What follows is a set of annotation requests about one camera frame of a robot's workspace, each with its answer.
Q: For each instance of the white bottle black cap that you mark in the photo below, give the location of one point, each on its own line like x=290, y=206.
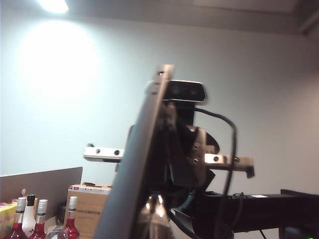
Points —
x=29, y=216

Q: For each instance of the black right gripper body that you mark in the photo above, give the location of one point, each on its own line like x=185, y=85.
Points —
x=224, y=160

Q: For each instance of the bright ceiling lamp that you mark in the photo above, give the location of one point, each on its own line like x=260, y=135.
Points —
x=52, y=5

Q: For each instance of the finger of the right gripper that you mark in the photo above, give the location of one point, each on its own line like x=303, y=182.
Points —
x=194, y=161

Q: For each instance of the yellow printed box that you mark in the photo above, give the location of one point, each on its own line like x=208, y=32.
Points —
x=6, y=216

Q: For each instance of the brown cardboard box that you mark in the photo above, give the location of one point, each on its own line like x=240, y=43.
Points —
x=84, y=206

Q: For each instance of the black smartphone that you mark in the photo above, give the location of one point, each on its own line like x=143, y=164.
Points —
x=134, y=161

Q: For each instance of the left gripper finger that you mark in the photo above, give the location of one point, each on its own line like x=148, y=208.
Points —
x=154, y=219

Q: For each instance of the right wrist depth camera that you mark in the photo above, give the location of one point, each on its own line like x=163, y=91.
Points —
x=187, y=90

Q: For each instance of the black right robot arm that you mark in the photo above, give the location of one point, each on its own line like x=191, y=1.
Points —
x=261, y=211

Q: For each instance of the red bottle silver cap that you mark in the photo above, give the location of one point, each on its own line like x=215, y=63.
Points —
x=72, y=224
x=17, y=224
x=40, y=224

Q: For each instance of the brown office partition panel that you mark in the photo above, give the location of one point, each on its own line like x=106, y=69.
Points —
x=37, y=184

